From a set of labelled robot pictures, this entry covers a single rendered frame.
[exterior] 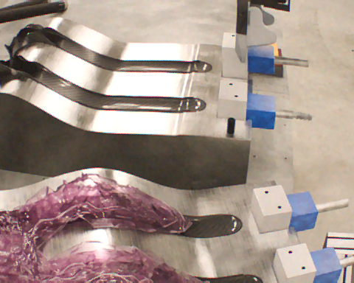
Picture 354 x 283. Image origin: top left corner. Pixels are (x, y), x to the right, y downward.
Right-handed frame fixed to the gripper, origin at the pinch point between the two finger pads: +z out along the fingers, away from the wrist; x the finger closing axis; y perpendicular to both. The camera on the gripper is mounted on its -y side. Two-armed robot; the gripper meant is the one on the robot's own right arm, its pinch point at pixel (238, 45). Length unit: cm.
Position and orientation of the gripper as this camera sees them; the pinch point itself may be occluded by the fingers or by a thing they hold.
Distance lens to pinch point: 94.8
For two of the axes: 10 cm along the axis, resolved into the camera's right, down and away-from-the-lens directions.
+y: 9.9, 1.0, -0.7
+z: -0.4, 8.2, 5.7
